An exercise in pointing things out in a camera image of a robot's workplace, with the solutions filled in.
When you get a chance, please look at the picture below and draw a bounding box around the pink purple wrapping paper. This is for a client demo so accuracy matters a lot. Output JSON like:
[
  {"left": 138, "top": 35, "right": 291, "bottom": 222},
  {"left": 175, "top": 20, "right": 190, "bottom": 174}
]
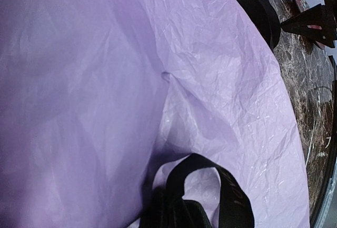
[{"left": 1, "top": 0, "right": 310, "bottom": 227}]

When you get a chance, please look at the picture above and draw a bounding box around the white slotted cable duct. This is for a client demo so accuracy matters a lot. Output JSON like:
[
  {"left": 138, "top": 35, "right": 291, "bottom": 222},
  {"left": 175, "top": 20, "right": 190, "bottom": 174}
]
[{"left": 314, "top": 164, "right": 336, "bottom": 228}]

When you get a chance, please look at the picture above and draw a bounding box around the black lanyard strap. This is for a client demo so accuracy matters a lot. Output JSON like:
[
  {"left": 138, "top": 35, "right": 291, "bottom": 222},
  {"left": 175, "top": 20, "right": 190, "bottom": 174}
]
[{"left": 150, "top": 153, "right": 255, "bottom": 228}]

